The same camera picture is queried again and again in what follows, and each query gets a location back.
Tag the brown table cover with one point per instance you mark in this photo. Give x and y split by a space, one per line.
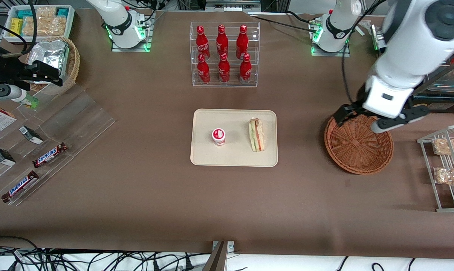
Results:
155 195

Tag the clear plastic wrapper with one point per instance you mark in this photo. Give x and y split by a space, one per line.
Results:
364 24

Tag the silver metal cylinder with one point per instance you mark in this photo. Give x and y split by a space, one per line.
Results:
375 37

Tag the clear bag of brown snacks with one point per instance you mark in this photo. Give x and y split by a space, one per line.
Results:
446 175
447 146

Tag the beige plastic tray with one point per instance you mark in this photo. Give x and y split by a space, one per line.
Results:
234 156

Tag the clear acrylic display stand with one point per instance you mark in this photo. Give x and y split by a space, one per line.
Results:
76 120

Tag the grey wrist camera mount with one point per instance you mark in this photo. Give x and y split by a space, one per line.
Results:
6 93
407 114

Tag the aluminium frame structure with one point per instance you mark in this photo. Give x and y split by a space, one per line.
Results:
230 4

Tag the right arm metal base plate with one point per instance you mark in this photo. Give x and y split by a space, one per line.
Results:
145 37

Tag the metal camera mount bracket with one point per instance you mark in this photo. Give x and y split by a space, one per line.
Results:
221 256

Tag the teal snack packet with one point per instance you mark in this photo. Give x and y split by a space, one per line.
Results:
62 12
24 14

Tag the red cola bottle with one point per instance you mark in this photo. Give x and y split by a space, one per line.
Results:
203 71
245 71
242 41
223 70
201 41
222 39

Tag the black control box yellow panel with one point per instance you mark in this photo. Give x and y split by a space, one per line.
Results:
441 103

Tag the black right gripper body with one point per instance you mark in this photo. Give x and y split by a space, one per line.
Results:
9 69

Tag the yellow snack box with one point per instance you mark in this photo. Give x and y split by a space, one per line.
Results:
16 27

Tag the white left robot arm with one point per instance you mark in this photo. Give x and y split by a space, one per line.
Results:
411 41

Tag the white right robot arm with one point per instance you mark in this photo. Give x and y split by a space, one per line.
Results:
117 19

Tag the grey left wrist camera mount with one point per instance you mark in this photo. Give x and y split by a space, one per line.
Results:
407 114

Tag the brown round wicker basket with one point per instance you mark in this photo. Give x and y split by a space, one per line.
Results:
356 150

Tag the white plastic bin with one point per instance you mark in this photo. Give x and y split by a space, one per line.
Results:
71 17

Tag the brown Snickers bar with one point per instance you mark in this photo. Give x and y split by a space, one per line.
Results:
20 186
49 155

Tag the clear bag of fried snacks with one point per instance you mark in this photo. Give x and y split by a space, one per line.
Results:
34 26
55 25

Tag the tan deep wicker basket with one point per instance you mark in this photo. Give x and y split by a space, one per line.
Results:
73 64

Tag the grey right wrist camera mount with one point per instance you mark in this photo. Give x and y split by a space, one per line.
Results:
6 93

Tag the red white yogurt cup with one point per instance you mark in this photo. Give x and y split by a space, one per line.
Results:
218 136

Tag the clear acrylic bottle rack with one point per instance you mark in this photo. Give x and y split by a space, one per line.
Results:
230 84

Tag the triangle sandwich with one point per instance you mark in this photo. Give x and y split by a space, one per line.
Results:
257 135

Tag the small black white box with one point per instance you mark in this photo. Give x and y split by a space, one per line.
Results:
31 134
2 156

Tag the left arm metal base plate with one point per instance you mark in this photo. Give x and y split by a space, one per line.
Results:
330 54

